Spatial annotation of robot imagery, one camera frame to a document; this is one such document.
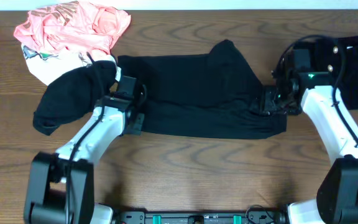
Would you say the black t-shirt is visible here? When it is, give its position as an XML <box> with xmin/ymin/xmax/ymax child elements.
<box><xmin>118</xmin><ymin>40</ymin><xmax>287</xmax><ymax>139</ymax></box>

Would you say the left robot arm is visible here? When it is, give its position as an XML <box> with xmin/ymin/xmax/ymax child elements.
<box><xmin>24</xmin><ymin>76</ymin><xmax>148</xmax><ymax>224</ymax></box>

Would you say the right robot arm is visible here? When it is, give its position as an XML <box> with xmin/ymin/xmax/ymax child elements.
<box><xmin>260</xmin><ymin>49</ymin><xmax>358</xmax><ymax>223</ymax></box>

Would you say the black garment under pile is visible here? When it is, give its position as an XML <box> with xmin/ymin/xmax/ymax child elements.
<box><xmin>33</xmin><ymin>60</ymin><xmax>117</xmax><ymax>136</ymax></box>

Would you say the black cardigan with gold buttons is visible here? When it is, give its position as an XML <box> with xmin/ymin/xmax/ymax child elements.
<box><xmin>314</xmin><ymin>36</ymin><xmax>358</xmax><ymax>110</ymax></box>

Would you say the white printed shirt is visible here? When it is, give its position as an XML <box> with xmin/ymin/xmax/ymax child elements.
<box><xmin>21</xmin><ymin>44</ymin><xmax>122</xmax><ymax>86</ymax></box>

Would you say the pink crumpled shirt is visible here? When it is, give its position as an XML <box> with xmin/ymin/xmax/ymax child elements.
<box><xmin>14</xmin><ymin>1</ymin><xmax>132</xmax><ymax>56</ymax></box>

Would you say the left black cable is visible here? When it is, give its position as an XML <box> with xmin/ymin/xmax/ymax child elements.
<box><xmin>64</xmin><ymin>52</ymin><xmax>107</xmax><ymax>224</ymax></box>

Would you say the black cable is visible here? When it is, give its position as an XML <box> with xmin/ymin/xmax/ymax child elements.
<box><xmin>273</xmin><ymin>34</ymin><xmax>358</xmax><ymax>174</ymax></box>
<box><xmin>64</xmin><ymin>52</ymin><xmax>107</xmax><ymax>224</ymax></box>

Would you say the right black cable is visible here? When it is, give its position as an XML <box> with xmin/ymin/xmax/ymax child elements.
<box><xmin>273</xmin><ymin>34</ymin><xmax>358</xmax><ymax>174</ymax></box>

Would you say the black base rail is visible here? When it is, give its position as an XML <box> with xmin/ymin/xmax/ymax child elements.
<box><xmin>111</xmin><ymin>205</ymin><xmax>290</xmax><ymax>224</ymax></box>

